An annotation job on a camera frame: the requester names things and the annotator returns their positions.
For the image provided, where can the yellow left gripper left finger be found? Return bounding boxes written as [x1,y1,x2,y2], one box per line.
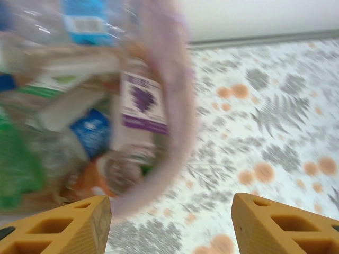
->
[0,195,112,254]

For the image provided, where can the clear bottle light blue cap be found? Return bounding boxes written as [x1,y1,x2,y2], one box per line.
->
[0,0,149,51]

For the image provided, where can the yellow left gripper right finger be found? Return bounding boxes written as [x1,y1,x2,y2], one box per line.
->
[232,192,339,254]

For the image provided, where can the floral patterned tablecloth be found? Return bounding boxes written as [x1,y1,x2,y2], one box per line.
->
[105,37,339,254]

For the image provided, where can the grey frame rail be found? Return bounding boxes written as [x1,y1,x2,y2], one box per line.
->
[189,29,339,51]

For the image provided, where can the purple grape juice carton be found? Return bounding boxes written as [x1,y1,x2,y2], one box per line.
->
[116,71,170,149]

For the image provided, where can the clear bottle dark blue label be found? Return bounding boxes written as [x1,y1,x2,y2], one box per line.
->
[39,108,112,165]

